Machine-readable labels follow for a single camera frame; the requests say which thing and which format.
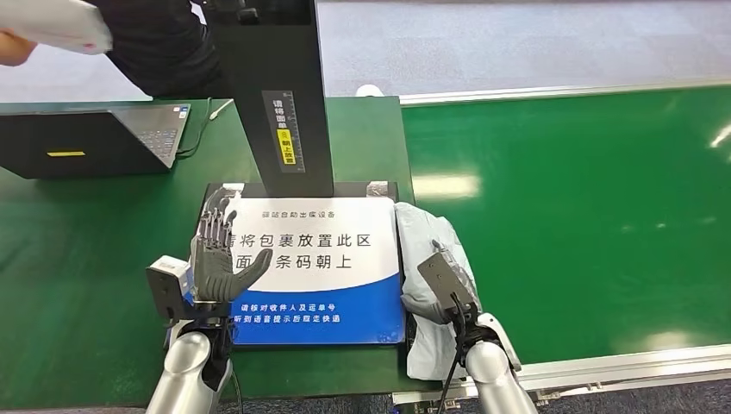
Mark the black inbound scanner machine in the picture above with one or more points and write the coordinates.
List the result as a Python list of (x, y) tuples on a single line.
[(268, 57)]

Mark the grey mailer package red print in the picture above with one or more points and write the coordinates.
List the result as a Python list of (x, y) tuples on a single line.
[(417, 240)]

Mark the silver tape piece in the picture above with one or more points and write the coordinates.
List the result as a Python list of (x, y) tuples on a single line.
[(233, 190), (378, 189)]

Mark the white and blue placement sign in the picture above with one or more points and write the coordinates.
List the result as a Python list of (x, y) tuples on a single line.
[(320, 240)]

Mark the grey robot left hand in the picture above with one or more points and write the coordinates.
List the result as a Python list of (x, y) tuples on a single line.
[(214, 274)]

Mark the black and yellow column label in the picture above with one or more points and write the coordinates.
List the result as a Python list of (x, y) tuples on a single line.
[(284, 114)]

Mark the small white round object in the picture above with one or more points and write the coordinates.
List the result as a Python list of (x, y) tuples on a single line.
[(369, 91)]

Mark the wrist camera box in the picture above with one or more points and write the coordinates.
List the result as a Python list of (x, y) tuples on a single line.
[(445, 280), (165, 286)]

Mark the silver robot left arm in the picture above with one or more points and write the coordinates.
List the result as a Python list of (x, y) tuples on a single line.
[(183, 371)]

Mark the aluminium conveyor side rail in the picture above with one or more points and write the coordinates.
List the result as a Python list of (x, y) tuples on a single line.
[(628, 365), (571, 89)]

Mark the person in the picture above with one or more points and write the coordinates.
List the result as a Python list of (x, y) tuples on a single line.
[(154, 45)]

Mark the green conveyor belt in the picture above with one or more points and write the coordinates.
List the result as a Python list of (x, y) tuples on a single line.
[(599, 228)]

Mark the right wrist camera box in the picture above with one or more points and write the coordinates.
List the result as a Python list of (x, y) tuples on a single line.
[(445, 280)]

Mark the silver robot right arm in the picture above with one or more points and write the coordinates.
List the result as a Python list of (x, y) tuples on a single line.
[(491, 371)]

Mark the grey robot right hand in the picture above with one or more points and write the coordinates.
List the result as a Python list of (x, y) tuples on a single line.
[(465, 274)]

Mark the person's right hand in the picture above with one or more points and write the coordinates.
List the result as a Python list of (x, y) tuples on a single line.
[(16, 50)]

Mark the black laptop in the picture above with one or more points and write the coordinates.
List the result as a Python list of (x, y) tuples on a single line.
[(85, 143)]

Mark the yellow laptop sticker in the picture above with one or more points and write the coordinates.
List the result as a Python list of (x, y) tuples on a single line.
[(66, 153)]

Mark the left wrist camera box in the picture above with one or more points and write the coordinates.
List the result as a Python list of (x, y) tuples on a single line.
[(165, 286)]

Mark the white mailer package red print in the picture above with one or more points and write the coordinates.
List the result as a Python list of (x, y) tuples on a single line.
[(57, 23)]

